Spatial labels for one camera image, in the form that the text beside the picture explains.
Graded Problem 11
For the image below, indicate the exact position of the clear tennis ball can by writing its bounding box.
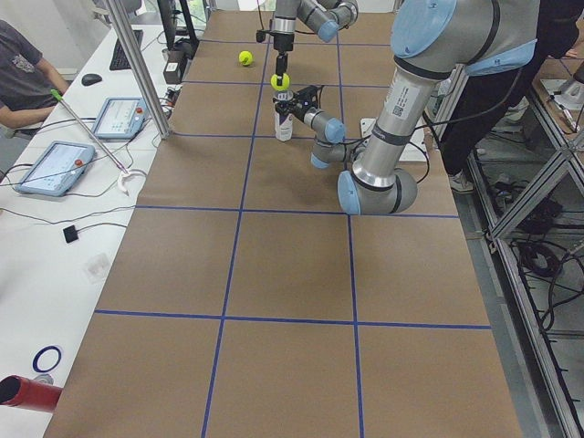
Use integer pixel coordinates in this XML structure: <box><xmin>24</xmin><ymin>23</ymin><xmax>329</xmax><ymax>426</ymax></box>
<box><xmin>273</xmin><ymin>90</ymin><xmax>293</xmax><ymax>141</ymax></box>

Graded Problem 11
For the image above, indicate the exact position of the tennis ball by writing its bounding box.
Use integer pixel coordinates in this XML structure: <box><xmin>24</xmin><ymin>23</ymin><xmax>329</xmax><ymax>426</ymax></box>
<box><xmin>270</xmin><ymin>73</ymin><xmax>290</xmax><ymax>91</ymax></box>
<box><xmin>238</xmin><ymin>50</ymin><xmax>254</xmax><ymax>67</ymax></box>

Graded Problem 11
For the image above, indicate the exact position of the small black box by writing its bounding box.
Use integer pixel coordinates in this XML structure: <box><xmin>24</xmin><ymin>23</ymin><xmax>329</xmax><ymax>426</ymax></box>
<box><xmin>163</xmin><ymin>50</ymin><xmax>188</xmax><ymax>85</ymax></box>

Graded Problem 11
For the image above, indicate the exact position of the black keyboard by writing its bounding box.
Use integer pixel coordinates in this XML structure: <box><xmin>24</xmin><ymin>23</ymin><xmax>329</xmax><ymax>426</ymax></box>
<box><xmin>109</xmin><ymin>29</ymin><xmax>143</xmax><ymax>71</ymax></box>

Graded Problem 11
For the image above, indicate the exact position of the far teach pendant tablet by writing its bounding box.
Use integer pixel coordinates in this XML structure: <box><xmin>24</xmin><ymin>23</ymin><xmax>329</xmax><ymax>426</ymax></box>
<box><xmin>92</xmin><ymin>97</ymin><xmax>149</xmax><ymax>141</ymax></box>

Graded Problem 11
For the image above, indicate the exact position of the teach pendant tablet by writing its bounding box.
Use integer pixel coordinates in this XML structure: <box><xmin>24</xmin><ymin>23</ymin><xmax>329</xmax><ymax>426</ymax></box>
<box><xmin>15</xmin><ymin>141</ymin><xmax>96</xmax><ymax>197</ymax></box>
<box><xmin>92</xmin><ymin>97</ymin><xmax>149</xmax><ymax>141</ymax></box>

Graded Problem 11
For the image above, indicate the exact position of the reacher grabber stick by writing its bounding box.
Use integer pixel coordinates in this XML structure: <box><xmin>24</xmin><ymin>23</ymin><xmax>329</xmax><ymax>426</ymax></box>
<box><xmin>51</xmin><ymin>89</ymin><xmax>147</xmax><ymax>196</ymax></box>

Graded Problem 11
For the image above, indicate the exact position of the black computer mouse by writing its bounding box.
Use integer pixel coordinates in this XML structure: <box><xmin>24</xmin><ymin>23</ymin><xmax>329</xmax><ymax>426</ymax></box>
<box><xmin>81</xmin><ymin>73</ymin><xmax>102</xmax><ymax>87</ymax></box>

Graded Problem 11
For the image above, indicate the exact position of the near teach pendant tablet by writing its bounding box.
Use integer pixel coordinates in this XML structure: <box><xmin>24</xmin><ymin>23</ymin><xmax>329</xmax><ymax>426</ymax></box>
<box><xmin>15</xmin><ymin>141</ymin><xmax>96</xmax><ymax>197</ymax></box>

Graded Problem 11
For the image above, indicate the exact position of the clear plastic piece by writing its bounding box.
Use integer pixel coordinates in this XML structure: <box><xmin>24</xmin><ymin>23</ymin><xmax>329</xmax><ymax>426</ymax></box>
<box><xmin>83</xmin><ymin>253</ymin><xmax>111</xmax><ymax>284</ymax></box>

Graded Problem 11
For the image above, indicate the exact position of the small black square pad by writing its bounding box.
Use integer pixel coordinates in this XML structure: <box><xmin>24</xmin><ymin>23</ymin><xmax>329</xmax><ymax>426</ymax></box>
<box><xmin>63</xmin><ymin>224</ymin><xmax>79</xmax><ymax>244</ymax></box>

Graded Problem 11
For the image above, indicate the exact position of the seated person grey shirt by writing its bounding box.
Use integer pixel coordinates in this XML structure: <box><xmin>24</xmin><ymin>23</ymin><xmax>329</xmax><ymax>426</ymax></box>
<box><xmin>1</xmin><ymin>20</ymin><xmax>69</xmax><ymax>130</ymax></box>

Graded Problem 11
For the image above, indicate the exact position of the blue tape roll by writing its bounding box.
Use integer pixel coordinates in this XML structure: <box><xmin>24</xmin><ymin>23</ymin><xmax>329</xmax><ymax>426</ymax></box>
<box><xmin>32</xmin><ymin>345</ymin><xmax>63</xmax><ymax>373</ymax></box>

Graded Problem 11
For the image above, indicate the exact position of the red cylinder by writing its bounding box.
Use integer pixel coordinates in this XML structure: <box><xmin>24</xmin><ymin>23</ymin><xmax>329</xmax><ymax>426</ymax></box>
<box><xmin>1</xmin><ymin>375</ymin><xmax>62</xmax><ymax>412</ymax></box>

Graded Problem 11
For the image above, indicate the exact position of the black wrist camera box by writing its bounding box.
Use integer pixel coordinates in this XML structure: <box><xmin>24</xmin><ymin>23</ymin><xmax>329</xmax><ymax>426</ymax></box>
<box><xmin>297</xmin><ymin>85</ymin><xmax>322</xmax><ymax>108</ymax></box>

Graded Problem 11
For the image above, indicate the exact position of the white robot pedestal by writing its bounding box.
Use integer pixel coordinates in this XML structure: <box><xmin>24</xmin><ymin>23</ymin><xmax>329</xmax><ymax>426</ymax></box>
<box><xmin>360</xmin><ymin>118</ymin><xmax>427</xmax><ymax>162</ymax></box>

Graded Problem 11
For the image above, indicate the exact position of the aluminium frame post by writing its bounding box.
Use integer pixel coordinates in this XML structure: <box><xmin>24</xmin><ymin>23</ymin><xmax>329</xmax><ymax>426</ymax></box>
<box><xmin>104</xmin><ymin>0</ymin><xmax>171</xmax><ymax>140</ymax></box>

